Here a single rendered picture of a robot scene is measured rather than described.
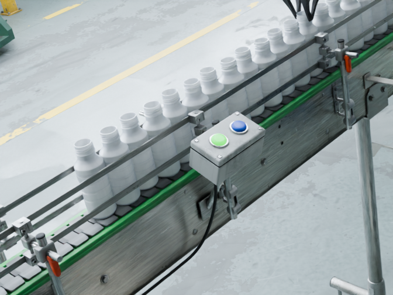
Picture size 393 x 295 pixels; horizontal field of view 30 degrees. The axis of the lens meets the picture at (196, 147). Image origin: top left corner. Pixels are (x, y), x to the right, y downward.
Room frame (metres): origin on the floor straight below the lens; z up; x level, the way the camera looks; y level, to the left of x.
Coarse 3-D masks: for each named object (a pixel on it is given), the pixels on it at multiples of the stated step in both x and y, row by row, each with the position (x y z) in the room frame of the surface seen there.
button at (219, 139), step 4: (212, 136) 1.27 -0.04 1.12; (216, 136) 1.27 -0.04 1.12; (220, 136) 1.27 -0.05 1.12; (224, 136) 1.27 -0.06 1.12; (212, 140) 1.26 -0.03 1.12; (216, 140) 1.26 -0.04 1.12; (220, 140) 1.26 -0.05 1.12; (224, 140) 1.26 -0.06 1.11; (216, 144) 1.26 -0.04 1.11; (220, 144) 1.25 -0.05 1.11; (224, 144) 1.26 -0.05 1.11
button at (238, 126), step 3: (234, 123) 1.31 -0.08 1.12; (237, 123) 1.31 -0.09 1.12; (240, 123) 1.31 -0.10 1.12; (243, 123) 1.31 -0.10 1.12; (234, 126) 1.30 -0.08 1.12; (237, 126) 1.30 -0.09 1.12; (240, 126) 1.30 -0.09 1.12; (243, 126) 1.30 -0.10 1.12; (246, 126) 1.30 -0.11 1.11; (234, 129) 1.30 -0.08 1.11; (237, 129) 1.29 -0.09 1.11; (240, 129) 1.29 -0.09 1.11; (243, 129) 1.29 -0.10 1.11
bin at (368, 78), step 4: (364, 76) 1.78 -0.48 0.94; (368, 76) 1.79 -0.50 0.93; (372, 76) 1.79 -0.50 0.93; (364, 80) 1.78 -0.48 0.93; (368, 80) 1.77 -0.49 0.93; (372, 80) 1.76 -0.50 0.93; (376, 80) 1.76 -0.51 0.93; (380, 80) 1.75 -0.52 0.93; (384, 80) 1.75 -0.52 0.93; (388, 80) 1.74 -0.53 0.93; (392, 80) 1.74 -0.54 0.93; (364, 84) 1.78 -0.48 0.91; (368, 84) 1.79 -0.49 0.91; (388, 84) 1.72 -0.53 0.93; (392, 84) 1.71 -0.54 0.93; (364, 88) 1.78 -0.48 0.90; (372, 144) 1.79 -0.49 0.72; (376, 144) 1.78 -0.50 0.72; (380, 144) 1.77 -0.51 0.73; (372, 148) 1.79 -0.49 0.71; (376, 148) 1.78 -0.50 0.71; (388, 148) 1.75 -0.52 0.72; (392, 148) 1.74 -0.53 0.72; (376, 152) 1.78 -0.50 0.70
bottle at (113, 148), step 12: (108, 132) 1.33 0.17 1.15; (108, 144) 1.29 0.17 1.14; (120, 144) 1.30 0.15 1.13; (108, 156) 1.29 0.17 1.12; (120, 156) 1.29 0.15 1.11; (120, 168) 1.28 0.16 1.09; (132, 168) 1.30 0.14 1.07; (120, 180) 1.28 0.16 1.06; (132, 180) 1.29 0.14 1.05; (132, 192) 1.29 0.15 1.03; (120, 204) 1.29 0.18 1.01
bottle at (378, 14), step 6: (372, 0) 1.89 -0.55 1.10; (384, 0) 1.90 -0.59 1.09; (372, 6) 1.89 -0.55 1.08; (378, 6) 1.89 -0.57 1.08; (384, 6) 1.90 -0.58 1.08; (372, 12) 1.89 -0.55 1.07; (378, 12) 1.89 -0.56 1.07; (384, 12) 1.89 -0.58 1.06; (378, 18) 1.89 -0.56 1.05; (384, 24) 1.89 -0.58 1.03; (378, 30) 1.89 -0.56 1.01; (384, 30) 1.89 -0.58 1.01
